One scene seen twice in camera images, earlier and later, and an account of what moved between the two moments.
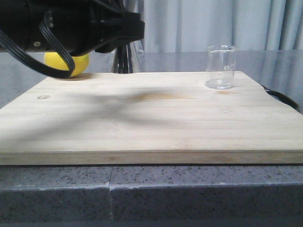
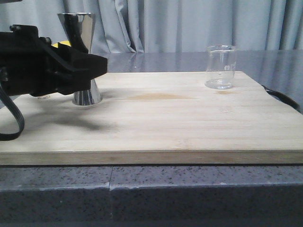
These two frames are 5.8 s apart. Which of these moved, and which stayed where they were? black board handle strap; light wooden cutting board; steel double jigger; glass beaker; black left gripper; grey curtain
Moved: steel double jigger; black left gripper
Stayed: light wooden cutting board; black board handle strap; glass beaker; grey curtain
